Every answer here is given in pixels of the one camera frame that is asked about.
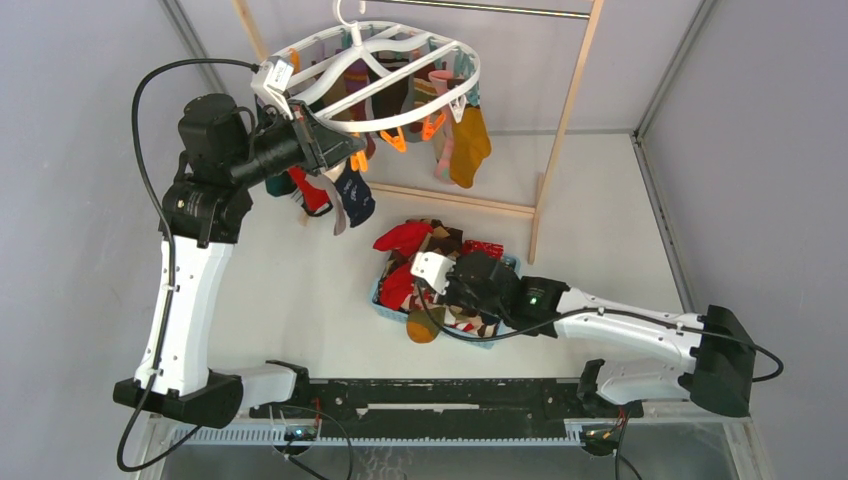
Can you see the pink sock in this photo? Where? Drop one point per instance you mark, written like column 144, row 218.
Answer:
column 442, row 140

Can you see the white round clip hanger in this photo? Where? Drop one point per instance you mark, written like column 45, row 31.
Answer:
column 371, row 73

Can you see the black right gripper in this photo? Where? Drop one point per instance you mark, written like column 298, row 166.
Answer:
column 449, row 297

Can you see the grey ribbed sock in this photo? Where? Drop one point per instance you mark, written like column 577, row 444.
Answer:
column 340, row 224

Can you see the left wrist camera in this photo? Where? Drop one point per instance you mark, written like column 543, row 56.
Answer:
column 270, row 82

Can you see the light blue plastic basket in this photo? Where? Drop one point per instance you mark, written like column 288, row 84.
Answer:
column 449, row 320

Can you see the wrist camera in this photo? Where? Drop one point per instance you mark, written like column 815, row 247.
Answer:
column 432, row 269
column 270, row 82

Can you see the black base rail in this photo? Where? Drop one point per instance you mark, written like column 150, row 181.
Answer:
column 552, row 398

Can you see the brown white-striped sock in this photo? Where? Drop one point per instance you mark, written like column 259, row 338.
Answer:
column 390, row 101

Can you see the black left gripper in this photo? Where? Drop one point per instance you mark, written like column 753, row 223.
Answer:
column 321, row 147

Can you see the orange clothespin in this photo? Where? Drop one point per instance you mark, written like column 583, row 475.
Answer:
column 431, row 124
column 359, row 160
column 395, row 138

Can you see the olive orange-toe sock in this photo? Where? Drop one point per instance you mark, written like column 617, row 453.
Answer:
column 424, row 326

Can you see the navy sock with lettering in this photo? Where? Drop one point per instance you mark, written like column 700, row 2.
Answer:
column 355, row 195

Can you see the white clothespin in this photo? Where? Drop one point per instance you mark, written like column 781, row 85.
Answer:
column 457, row 108

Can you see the mustard yellow sock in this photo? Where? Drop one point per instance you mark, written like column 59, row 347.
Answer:
column 472, row 146

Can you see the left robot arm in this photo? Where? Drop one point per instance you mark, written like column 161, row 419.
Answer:
column 202, row 215

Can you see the red and cream Christmas sock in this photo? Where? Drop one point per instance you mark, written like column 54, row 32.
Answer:
column 313, row 201

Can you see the brown argyle sock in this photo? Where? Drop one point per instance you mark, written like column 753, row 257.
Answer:
column 443, row 239

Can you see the wooden rack frame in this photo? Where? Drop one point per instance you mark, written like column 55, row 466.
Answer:
column 591, row 19

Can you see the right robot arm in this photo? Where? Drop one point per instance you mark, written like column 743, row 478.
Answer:
column 707, row 359

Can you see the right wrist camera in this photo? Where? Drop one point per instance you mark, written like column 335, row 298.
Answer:
column 432, row 269

